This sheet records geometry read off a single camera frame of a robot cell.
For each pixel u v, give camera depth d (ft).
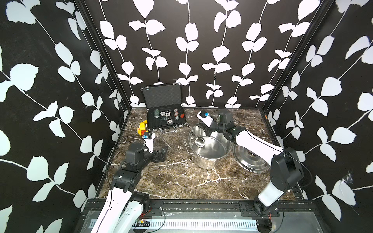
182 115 3.73
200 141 3.15
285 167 1.47
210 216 2.37
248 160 2.97
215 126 2.38
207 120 2.39
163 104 3.76
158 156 2.09
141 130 3.33
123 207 1.57
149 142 2.02
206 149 3.14
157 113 3.65
